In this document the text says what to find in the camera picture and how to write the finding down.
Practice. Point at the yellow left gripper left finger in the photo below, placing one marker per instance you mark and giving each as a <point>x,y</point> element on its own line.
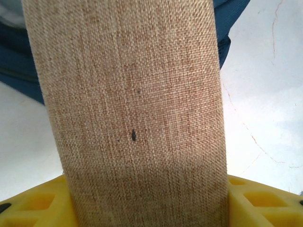
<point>35,208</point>

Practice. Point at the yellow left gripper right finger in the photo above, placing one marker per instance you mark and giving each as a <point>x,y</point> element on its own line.
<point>265,205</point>

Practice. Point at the navy blue backpack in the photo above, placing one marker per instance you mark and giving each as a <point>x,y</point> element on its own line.
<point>16,71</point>

